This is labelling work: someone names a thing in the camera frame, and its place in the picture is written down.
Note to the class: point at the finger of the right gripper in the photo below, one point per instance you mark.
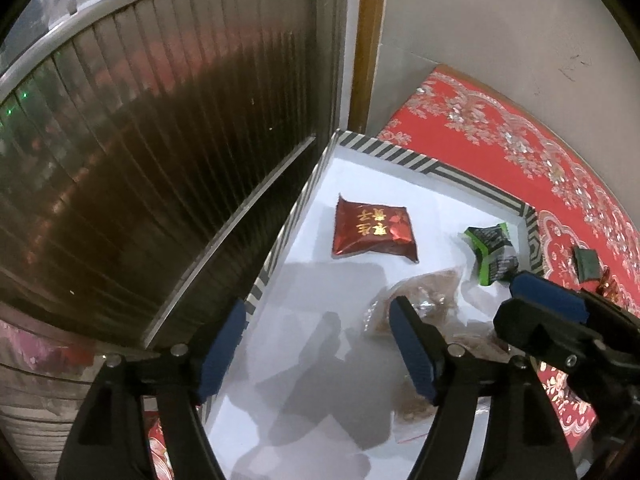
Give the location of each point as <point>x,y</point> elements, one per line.
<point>562,301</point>

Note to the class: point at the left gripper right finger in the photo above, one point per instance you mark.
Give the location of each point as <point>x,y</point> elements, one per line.
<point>524,439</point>

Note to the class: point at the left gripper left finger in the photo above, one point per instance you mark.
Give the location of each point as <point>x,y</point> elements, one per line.
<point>108,438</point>

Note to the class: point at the clear bag of nuts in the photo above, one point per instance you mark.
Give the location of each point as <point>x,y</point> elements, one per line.
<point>422,316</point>

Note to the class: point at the dark green snack packet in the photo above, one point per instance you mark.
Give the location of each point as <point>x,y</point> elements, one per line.
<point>587,264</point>

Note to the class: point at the red gold snack packet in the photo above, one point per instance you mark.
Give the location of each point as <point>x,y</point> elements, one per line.
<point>609,288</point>

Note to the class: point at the red floral tablecloth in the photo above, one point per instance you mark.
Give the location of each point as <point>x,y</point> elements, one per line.
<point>456,119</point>

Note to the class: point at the black green snack packet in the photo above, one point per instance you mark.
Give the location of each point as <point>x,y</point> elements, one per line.
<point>497,260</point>

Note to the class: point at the striped white storage box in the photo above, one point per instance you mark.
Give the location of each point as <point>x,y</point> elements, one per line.
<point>309,395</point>

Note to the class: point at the red snack packet in box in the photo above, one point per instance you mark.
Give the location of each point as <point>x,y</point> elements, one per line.
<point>361,227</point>

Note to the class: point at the metal roller shutter door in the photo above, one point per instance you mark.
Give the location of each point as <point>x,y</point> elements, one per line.
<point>150,152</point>

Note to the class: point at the wooden door frame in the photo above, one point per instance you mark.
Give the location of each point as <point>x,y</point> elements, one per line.
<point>369,23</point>

